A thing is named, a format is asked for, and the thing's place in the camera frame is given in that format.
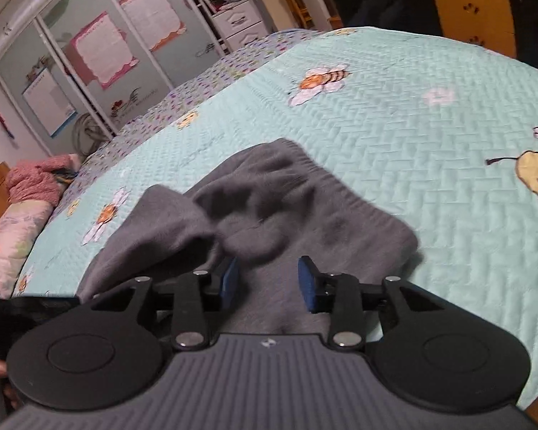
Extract black chair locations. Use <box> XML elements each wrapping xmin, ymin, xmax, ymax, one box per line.
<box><xmin>332</xmin><ymin>0</ymin><xmax>444</xmax><ymax>37</ymax></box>

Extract glass door wardrobe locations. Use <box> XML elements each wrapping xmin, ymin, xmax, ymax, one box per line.
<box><xmin>0</xmin><ymin>0</ymin><xmax>227</xmax><ymax>153</ymax></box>

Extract white drawer cabinet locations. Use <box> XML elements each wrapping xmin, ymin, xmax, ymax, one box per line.
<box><xmin>188</xmin><ymin>0</ymin><xmax>272</xmax><ymax>52</ymax></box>

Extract floral pillow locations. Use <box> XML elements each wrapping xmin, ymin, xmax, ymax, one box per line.
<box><xmin>0</xmin><ymin>197</ymin><xmax>57</xmax><ymax>298</ymax></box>

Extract pink fuzzy garment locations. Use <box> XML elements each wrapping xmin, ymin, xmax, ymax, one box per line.
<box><xmin>5</xmin><ymin>153</ymin><xmax>81</xmax><ymax>204</ymax></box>

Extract pink bordered poster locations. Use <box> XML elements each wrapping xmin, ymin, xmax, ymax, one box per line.
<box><xmin>119</xmin><ymin>0</ymin><xmax>188</xmax><ymax>52</ymax></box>
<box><xmin>70</xmin><ymin>13</ymin><xmax>140</xmax><ymax>90</ymax></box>

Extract coiled grey hose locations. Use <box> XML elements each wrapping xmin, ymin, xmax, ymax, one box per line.
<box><xmin>72</xmin><ymin>114</ymin><xmax>110</xmax><ymax>153</ymax></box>

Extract purple floral bedsheet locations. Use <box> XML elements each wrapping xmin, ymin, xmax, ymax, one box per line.
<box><xmin>54</xmin><ymin>29</ymin><xmax>324</xmax><ymax>216</ymax></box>

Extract wooden chair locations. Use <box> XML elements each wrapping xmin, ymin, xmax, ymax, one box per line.
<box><xmin>282</xmin><ymin>0</ymin><xmax>315</xmax><ymax>28</ymax></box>

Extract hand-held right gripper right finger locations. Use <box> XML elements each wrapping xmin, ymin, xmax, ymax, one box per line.
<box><xmin>297</xmin><ymin>255</ymin><xmax>447</xmax><ymax>352</ymax></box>

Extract bee print quilted bedspread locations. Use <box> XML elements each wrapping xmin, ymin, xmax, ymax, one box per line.
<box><xmin>13</xmin><ymin>27</ymin><xmax>538</xmax><ymax>413</ymax></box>

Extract blue bordered poster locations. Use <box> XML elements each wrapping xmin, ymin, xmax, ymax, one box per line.
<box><xmin>22</xmin><ymin>67</ymin><xmax>78</xmax><ymax>138</ymax></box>

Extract yellow wooden desk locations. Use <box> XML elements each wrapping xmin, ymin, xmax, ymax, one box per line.
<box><xmin>426</xmin><ymin>0</ymin><xmax>518</xmax><ymax>59</ymax></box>

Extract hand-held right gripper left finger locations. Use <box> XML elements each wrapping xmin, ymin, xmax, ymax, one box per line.
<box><xmin>90</xmin><ymin>256</ymin><xmax>241</xmax><ymax>351</ymax></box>

